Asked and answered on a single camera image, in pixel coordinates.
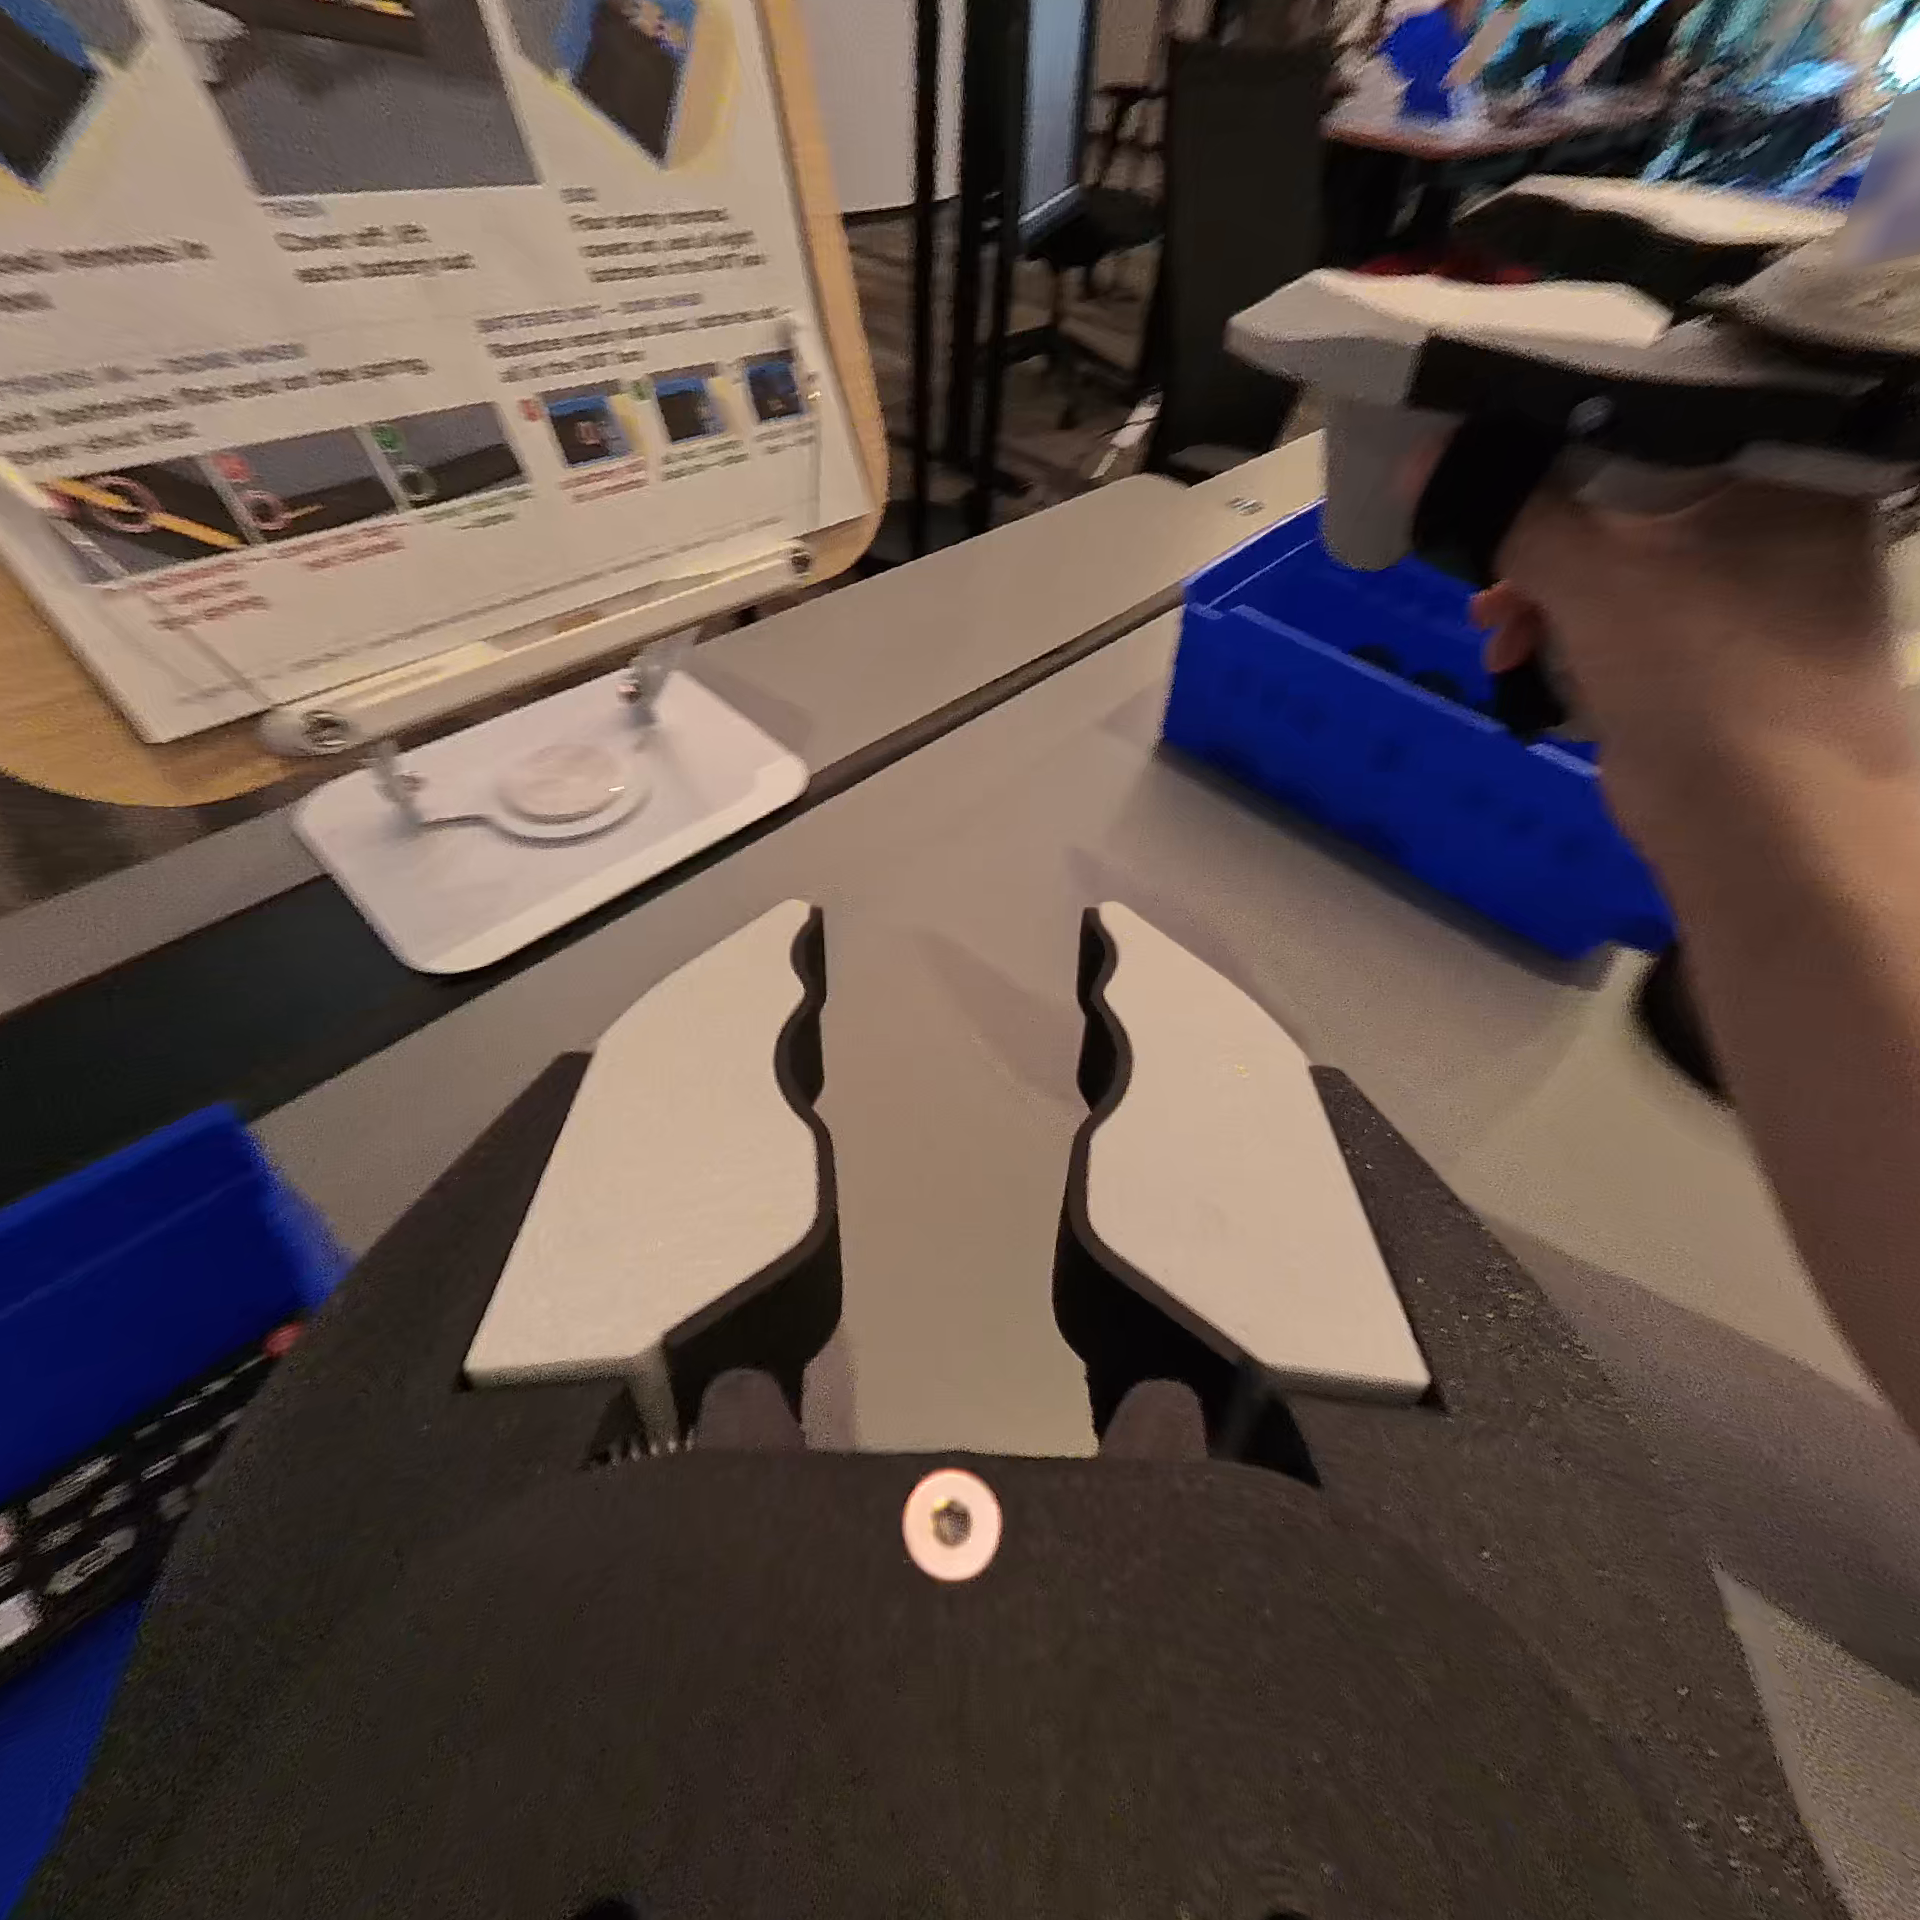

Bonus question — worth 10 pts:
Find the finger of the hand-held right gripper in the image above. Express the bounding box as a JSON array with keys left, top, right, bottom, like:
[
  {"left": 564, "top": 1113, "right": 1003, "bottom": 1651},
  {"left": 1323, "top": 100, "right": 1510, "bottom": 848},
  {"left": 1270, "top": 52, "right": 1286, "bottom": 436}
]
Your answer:
[
  {"left": 1500, "top": 175, "right": 1855, "bottom": 243},
  {"left": 1227, "top": 272, "right": 1676, "bottom": 411}
]

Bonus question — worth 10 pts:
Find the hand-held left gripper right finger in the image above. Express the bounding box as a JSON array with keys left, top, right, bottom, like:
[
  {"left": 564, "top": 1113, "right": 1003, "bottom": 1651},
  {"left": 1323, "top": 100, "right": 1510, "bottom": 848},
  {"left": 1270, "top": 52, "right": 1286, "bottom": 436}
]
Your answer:
[{"left": 1058, "top": 897, "right": 1432, "bottom": 1405}]

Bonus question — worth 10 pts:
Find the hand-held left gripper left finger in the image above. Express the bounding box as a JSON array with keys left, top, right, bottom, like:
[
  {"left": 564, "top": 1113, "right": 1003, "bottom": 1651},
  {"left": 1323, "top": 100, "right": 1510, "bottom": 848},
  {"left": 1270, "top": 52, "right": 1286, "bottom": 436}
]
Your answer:
[{"left": 462, "top": 897, "right": 842, "bottom": 1389}]

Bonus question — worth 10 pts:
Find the blue plastic bin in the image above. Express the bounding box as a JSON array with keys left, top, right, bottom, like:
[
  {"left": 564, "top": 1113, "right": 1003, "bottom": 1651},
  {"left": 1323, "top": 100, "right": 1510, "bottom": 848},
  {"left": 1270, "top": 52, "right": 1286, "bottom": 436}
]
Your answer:
[
  {"left": 1162, "top": 502, "right": 1682, "bottom": 961},
  {"left": 0, "top": 1100, "right": 354, "bottom": 1920}
]

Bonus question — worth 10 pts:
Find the person's right forearm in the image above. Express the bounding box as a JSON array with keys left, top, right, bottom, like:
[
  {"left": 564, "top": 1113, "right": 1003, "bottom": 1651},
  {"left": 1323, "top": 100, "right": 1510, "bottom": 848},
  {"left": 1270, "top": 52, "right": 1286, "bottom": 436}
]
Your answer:
[{"left": 1649, "top": 747, "right": 1920, "bottom": 1441}]

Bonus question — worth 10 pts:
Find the black remote control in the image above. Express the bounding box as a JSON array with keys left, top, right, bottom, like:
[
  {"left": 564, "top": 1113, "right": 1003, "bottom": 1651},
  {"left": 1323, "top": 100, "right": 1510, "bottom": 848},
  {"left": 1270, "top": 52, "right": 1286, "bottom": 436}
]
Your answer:
[{"left": 0, "top": 1315, "right": 314, "bottom": 1671}]

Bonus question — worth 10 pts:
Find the person's right hand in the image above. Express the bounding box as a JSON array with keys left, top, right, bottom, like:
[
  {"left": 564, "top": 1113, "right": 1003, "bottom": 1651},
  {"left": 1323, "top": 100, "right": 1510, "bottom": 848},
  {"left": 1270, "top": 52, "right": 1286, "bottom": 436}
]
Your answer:
[{"left": 1469, "top": 492, "right": 1920, "bottom": 941}]

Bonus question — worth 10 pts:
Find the black high-back office chair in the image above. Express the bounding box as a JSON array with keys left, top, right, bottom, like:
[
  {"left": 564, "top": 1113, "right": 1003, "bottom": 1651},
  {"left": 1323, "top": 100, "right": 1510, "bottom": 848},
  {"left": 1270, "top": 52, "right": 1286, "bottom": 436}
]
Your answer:
[{"left": 1151, "top": 36, "right": 1339, "bottom": 483}]

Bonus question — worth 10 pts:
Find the white tablet stand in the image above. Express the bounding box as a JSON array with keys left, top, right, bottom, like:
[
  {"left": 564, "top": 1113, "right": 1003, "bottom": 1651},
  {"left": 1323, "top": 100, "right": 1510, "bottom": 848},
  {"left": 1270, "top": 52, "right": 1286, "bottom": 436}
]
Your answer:
[{"left": 251, "top": 538, "right": 819, "bottom": 977}]

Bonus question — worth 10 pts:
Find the whiteboard on black stand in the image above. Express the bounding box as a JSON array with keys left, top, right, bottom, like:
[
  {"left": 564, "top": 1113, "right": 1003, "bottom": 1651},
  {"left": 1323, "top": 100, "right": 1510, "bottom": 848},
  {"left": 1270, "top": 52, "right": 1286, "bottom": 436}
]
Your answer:
[{"left": 898, "top": 0, "right": 1103, "bottom": 561}]

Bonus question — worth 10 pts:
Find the instruction sign on stand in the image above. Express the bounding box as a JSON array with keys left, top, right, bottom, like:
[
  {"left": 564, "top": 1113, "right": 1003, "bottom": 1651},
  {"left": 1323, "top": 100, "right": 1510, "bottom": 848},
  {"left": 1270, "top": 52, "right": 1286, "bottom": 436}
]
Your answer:
[{"left": 0, "top": 0, "right": 890, "bottom": 808}]

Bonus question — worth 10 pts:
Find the printed instruction sheet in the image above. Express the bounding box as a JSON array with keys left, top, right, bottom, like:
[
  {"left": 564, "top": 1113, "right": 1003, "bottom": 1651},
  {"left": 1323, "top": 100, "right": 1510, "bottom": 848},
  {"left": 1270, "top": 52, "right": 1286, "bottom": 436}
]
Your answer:
[{"left": 0, "top": 0, "right": 870, "bottom": 744}]

